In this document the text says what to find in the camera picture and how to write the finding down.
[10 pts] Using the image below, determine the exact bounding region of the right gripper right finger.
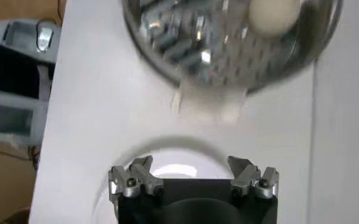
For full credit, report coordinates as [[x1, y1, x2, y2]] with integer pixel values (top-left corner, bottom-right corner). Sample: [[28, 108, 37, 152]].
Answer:
[[227, 155, 280, 200]]

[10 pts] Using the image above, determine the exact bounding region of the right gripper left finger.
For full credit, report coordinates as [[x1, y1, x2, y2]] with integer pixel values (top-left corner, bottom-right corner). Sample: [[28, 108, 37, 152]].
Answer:
[[107, 155, 165, 203]]

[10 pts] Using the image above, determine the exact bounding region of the white steamed baozi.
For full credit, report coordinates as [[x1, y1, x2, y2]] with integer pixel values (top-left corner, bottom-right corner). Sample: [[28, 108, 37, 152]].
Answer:
[[247, 0, 302, 39]]

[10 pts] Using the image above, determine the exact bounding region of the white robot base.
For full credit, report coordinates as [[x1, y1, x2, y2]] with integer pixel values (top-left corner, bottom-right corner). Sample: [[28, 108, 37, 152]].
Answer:
[[0, 18, 63, 145]]

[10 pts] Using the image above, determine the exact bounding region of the perforated steel steamer basket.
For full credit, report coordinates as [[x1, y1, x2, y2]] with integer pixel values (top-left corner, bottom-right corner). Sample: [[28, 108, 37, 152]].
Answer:
[[121, 0, 344, 107]]

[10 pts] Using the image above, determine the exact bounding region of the white round plate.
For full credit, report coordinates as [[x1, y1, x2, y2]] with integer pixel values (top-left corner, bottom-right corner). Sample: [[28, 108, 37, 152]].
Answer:
[[90, 147, 238, 224]]

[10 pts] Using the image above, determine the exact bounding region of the cream electric cooking pot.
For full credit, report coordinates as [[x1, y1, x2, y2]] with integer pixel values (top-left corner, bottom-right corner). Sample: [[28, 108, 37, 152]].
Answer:
[[170, 91, 243, 125]]

